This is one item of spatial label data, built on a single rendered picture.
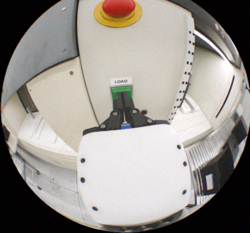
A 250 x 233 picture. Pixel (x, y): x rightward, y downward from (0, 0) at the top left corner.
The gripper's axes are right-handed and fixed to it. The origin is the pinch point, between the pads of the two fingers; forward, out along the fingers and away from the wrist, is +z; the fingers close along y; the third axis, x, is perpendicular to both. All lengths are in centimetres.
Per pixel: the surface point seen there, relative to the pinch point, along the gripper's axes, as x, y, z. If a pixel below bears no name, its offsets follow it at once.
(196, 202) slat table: -44, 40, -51
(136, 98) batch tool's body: -1.1, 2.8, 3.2
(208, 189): -37, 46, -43
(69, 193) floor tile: -120, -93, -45
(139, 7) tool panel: 15.5, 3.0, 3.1
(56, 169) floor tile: -120, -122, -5
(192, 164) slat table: -44, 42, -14
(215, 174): -29, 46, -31
